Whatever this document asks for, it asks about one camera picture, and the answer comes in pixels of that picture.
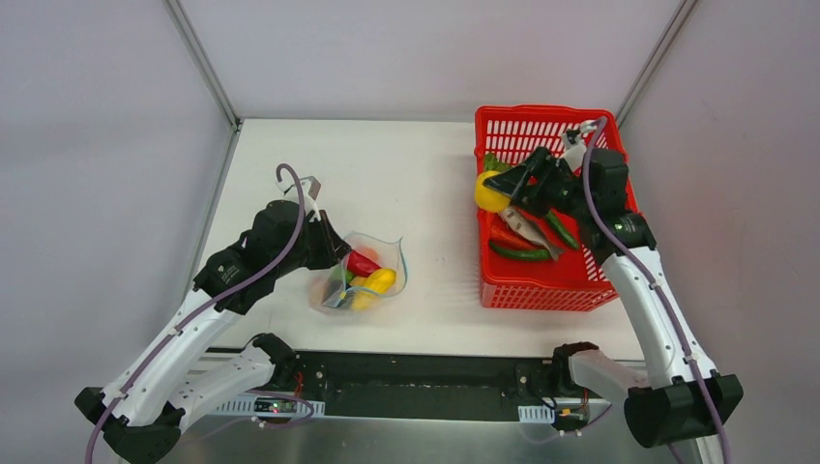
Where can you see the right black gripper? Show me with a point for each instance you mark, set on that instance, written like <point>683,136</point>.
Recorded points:
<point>535,176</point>

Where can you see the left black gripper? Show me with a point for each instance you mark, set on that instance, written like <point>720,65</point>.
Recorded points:
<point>326,238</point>

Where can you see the green lime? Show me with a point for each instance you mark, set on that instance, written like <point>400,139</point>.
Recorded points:
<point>341,275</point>

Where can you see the yellow lemon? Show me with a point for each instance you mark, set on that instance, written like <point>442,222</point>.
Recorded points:
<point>486,198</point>

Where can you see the red chili pepper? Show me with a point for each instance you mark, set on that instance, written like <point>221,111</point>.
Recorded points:
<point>361,265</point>

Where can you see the peach fruit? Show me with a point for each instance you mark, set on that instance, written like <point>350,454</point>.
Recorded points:
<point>318,293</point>

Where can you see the clear zip top bag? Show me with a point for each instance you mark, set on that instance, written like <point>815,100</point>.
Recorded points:
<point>386,254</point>

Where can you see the yellow corn cob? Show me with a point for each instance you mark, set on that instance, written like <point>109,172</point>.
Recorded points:
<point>368,290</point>

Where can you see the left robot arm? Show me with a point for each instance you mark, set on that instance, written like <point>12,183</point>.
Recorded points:
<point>143,412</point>

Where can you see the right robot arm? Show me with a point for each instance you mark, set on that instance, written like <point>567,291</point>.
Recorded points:
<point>682,395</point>

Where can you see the green lettuce leaf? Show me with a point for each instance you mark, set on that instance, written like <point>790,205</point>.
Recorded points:
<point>492,163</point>

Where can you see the toy grey fish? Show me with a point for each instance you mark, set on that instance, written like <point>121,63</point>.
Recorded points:
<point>529,231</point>

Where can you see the red plastic basket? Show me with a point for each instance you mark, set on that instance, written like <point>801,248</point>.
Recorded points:
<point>574,282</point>

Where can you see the long green cucumber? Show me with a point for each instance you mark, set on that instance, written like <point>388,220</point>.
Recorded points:
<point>560,229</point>

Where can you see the green chili pepper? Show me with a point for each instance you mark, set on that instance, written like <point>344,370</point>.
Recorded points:
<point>525,255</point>

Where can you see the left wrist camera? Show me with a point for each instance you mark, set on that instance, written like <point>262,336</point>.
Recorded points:
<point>310,188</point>

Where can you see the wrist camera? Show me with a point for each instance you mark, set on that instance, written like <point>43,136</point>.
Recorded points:
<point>310,188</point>
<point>574,144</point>

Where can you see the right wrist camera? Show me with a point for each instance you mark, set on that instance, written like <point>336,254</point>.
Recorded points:
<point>574,144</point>

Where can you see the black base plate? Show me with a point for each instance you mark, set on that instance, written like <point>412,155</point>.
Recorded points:
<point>425,387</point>

